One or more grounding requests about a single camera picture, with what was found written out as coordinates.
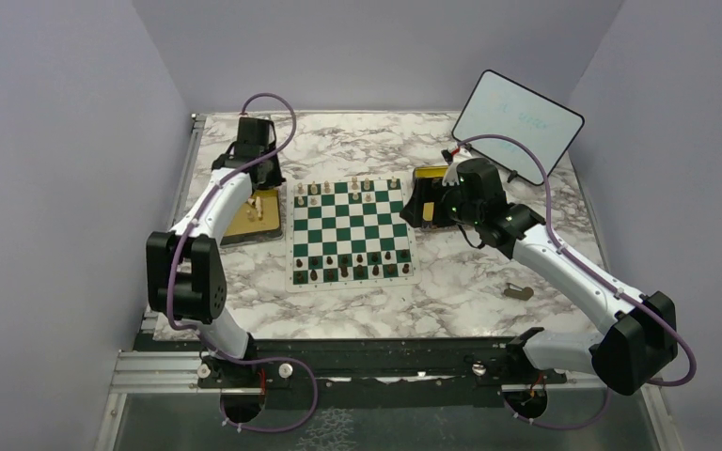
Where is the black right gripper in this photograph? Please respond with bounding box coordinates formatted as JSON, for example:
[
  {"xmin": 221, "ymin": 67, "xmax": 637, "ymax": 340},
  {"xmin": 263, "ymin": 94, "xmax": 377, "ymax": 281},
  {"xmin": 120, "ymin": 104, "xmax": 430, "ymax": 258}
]
[{"xmin": 400, "ymin": 176, "xmax": 482, "ymax": 227}]

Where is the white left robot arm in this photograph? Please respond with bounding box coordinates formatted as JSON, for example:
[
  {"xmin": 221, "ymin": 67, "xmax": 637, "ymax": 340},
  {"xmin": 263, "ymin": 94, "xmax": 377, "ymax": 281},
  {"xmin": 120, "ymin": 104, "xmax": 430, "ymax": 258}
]
[{"xmin": 146, "ymin": 117, "xmax": 283, "ymax": 386}]

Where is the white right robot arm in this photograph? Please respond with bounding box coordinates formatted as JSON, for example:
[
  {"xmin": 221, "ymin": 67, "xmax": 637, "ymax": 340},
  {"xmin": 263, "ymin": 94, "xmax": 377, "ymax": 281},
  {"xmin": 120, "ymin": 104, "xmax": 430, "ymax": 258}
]
[{"xmin": 400, "ymin": 158, "xmax": 679, "ymax": 395}]

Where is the green white chess board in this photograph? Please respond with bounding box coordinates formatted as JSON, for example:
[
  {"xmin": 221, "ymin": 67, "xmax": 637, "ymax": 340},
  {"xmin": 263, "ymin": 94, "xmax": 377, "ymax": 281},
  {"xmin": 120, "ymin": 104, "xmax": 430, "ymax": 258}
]
[{"xmin": 285, "ymin": 173, "xmax": 421, "ymax": 293}]

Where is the right gold metal tin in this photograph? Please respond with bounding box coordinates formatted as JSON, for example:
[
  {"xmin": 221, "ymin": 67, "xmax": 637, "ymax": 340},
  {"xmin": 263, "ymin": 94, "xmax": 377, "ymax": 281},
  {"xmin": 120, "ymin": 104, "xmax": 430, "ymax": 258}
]
[{"xmin": 414, "ymin": 166, "xmax": 454, "ymax": 228}]

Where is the gold metal tin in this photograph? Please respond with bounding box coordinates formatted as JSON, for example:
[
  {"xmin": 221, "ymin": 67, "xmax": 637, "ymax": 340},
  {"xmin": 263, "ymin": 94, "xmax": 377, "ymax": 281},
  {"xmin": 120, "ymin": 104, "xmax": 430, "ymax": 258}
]
[
  {"xmin": 414, "ymin": 166, "xmax": 454, "ymax": 228},
  {"xmin": 220, "ymin": 188, "xmax": 283, "ymax": 246}
]

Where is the left gold metal tin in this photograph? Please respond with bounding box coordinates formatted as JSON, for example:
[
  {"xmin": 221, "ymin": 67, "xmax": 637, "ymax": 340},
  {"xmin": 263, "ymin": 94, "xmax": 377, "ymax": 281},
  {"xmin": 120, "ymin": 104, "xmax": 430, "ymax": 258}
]
[{"xmin": 220, "ymin": 188, "xmax": 283, "ymax": 246}]

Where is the small whiteboard on stand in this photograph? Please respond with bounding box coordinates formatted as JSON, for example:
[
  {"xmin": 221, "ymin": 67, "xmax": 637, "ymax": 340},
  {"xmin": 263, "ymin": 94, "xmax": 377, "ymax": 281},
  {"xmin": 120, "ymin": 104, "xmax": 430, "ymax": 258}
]
[{"xmin": 451, "ymin": 70, "xmax": 585, "ymax": 174}]

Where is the small brass padlock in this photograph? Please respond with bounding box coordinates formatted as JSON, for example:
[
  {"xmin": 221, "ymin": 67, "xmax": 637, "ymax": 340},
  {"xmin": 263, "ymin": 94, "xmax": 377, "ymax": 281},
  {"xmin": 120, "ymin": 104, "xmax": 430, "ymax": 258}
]
[{"xmin": 502, "ymin": 283, "xmax": 534, "ymax": 301}]

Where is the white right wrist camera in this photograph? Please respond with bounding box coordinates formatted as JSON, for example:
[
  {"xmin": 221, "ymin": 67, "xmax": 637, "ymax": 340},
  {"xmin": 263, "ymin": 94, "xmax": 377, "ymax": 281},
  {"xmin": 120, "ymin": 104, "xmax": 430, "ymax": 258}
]
[{"xmin": 441, "ymin": 147, "xmax": 463, "ymax": 187}]

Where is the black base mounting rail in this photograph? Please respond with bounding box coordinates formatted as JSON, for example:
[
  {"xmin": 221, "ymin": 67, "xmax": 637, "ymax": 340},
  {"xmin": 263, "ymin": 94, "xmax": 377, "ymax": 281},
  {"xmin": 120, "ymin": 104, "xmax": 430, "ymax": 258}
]
[{"xmin": 196, "ymin": 336, "xmax": 566, "ymax": 410}]

